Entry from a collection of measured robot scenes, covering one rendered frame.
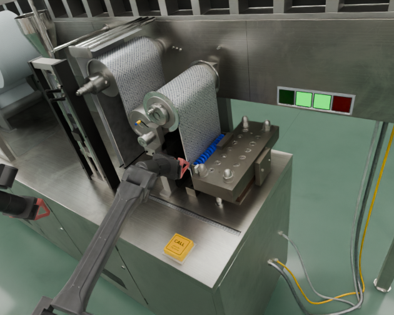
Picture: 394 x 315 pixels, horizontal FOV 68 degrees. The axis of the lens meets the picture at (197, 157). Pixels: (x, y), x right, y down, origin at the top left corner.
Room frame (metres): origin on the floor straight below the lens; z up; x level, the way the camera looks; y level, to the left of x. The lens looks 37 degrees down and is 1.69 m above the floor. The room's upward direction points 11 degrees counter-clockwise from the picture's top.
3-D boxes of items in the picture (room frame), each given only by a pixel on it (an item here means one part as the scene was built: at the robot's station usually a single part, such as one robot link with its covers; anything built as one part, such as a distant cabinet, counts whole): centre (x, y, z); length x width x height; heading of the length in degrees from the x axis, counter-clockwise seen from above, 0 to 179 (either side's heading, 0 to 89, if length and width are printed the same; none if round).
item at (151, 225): (1.50, 0.77, 0.88); 2.52 x 0.66 x 0.04; 49
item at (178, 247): (0.57, 0.11, 0.91); 0.07 x 0.07 x 0.02; 49
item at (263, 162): (0.81, -0.24, 0.96); 0.10 x 0.03 x 0.11; 139
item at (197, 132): (0.91, -0.04, 1.11); 0.23 x 0.01 x 0.18; 139
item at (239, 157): (0.86, -0.16, 1.00); 0.40 x 0.16 x 0.06; 139
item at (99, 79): (1.00, 0.29, 1.33); 0.06 x 0.06 x 0.06; 49
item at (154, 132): (0.85, 0.14, 1.05); 0.06 x 0.05 x 0.31; 139
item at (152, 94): (0.85, 0.09, 1.25); 0.15 x 0.01 x 0.15; 49
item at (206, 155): (0.89, -0.06, 1.03); 0.21 x 0.04 x 0.03; 139
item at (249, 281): (1.51, 0.76, 0.43); 2.52 x 0.64 x 0.86; 49
